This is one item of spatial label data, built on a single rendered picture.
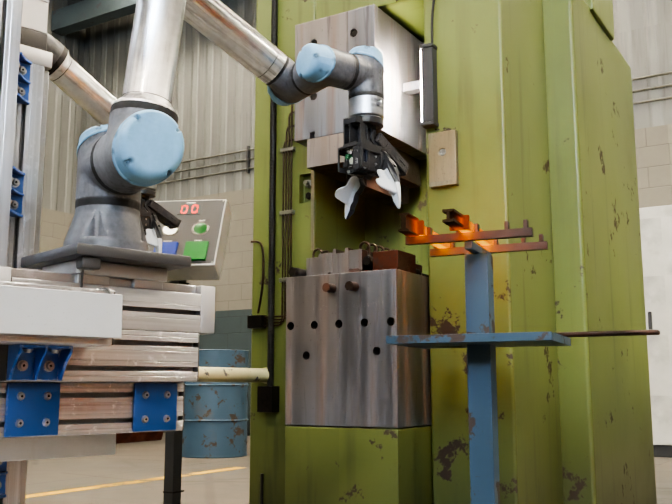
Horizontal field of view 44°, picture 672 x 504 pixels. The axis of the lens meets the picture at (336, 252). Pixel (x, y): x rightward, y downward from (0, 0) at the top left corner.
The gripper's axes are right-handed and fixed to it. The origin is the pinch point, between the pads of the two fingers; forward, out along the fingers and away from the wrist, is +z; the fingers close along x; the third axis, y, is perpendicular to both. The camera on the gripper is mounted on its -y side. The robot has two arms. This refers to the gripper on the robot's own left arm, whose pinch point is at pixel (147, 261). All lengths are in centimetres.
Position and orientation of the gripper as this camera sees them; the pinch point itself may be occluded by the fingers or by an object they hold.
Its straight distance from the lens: 243.2
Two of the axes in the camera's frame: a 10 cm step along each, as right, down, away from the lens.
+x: 6.9, -1.2, -7.2
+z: 0.0, 9.9, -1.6
